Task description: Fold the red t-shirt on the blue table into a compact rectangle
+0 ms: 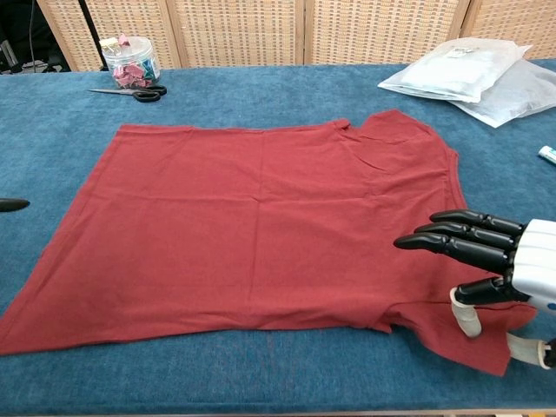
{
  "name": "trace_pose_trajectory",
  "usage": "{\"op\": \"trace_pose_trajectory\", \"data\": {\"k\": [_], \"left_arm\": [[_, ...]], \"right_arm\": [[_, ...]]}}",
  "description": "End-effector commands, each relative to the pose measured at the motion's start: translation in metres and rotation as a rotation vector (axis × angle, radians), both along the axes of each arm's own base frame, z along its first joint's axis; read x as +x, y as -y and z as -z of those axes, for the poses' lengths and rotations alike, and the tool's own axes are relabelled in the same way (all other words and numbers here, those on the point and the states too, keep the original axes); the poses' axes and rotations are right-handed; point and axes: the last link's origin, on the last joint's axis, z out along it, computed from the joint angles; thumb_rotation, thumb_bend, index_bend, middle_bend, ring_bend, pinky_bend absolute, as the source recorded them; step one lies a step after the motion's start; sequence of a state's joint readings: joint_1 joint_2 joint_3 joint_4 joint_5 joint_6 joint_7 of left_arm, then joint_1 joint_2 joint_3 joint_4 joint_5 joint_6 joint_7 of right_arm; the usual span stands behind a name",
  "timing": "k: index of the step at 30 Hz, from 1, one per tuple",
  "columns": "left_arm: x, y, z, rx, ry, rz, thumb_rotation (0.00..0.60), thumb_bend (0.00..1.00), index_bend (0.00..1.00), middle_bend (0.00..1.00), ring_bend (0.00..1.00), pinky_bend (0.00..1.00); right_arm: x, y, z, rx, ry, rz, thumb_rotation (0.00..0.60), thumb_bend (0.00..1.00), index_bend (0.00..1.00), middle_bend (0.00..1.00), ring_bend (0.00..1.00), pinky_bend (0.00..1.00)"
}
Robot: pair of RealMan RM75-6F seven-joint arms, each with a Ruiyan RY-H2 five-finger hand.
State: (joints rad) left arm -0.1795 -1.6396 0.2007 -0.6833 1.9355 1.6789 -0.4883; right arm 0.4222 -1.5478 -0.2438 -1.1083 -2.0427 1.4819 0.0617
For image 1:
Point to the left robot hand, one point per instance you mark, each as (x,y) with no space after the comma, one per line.
(13,204)

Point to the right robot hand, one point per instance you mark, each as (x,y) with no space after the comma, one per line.
(536,260)

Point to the red t-shirt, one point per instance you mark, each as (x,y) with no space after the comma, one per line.
(269,226)

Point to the white plastic mailer bag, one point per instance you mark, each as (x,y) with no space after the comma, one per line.
(447,71)

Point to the wicker folding screen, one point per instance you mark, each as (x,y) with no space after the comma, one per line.
(243,30)

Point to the white glue stick tube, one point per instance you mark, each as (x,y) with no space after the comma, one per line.
(548,154)

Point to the translucent plastic bag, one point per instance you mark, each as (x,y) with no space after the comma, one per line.
(517,97)

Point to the clear jar of binder clips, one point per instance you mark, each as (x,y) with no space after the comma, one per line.
(132,65)

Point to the yellow binder clip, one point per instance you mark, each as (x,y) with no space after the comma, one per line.
(107,44)

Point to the pink binder clip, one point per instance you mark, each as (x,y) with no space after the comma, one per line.
(123,40)

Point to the blue table cover cloth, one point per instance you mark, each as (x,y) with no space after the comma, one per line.
(278,93)

